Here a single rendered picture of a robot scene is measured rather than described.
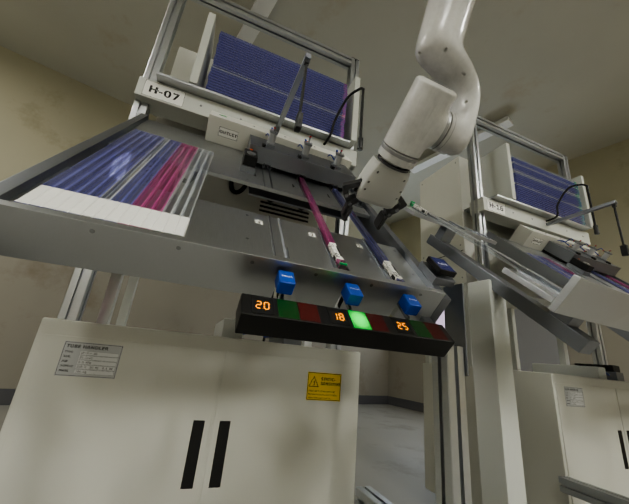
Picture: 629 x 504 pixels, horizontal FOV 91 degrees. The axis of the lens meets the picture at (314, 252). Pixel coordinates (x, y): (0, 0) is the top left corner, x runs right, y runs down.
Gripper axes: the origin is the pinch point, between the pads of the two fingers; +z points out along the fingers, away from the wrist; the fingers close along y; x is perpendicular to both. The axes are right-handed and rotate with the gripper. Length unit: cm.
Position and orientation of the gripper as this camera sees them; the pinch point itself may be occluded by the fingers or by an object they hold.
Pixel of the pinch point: (361, 219)
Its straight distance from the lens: 76.3
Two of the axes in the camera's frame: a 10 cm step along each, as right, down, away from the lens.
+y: -9.2, -2.0, -3.2
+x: 1.2, 6.5, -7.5
